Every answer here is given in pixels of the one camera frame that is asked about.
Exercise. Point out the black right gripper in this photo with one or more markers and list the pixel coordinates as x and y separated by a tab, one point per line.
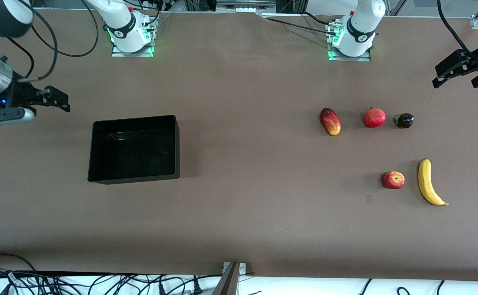
21	97

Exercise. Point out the black plastic box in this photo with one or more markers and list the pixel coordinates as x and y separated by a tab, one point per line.
132	153

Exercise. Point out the yellow banana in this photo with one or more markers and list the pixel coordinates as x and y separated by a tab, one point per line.
425	184

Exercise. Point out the red apple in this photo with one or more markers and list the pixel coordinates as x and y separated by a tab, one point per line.
393	180

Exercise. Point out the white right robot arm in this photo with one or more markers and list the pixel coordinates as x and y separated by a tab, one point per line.
126	24

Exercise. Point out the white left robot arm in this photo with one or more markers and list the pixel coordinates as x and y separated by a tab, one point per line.
360	28

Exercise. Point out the dark purple mangosteen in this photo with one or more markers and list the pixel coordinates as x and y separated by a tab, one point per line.
405	121

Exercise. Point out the red pomegranate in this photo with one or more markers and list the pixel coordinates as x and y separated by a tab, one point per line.
374	118

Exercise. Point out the red yellow mango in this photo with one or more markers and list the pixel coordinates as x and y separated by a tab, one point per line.
331	122

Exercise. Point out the silver power strip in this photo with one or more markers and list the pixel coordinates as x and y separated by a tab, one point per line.
245	6

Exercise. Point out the aluminium profile bar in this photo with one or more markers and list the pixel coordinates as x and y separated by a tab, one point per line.
228	282

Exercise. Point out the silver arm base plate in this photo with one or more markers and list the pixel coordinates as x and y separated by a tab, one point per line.
366	57
118	52

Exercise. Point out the silver mounting bracket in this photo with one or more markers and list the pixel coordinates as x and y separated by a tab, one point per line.
243	268

